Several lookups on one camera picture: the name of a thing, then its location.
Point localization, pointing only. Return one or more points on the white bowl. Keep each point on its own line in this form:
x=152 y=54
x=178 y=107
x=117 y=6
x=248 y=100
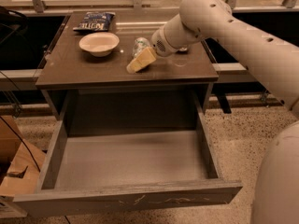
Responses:
x=99 y=44

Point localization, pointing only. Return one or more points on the grey cabinet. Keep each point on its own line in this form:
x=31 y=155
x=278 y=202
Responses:
x=70 y=68

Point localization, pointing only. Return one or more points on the cardboard box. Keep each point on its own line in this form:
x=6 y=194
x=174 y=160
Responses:
x=20 y=165

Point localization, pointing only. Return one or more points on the black equipment at left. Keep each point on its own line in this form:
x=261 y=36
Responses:
x=11 y=22

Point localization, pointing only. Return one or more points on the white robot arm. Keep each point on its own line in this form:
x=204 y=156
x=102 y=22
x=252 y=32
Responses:
x=269 y=59

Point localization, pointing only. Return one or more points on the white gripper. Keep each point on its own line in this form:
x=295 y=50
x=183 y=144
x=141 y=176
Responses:
x=159 y=43

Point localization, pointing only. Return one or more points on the blue kettle chip bag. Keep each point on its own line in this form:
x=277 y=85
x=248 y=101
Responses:
x=95 y=22

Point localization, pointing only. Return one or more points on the open grey top drawer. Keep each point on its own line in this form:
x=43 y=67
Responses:
x=128 y=151

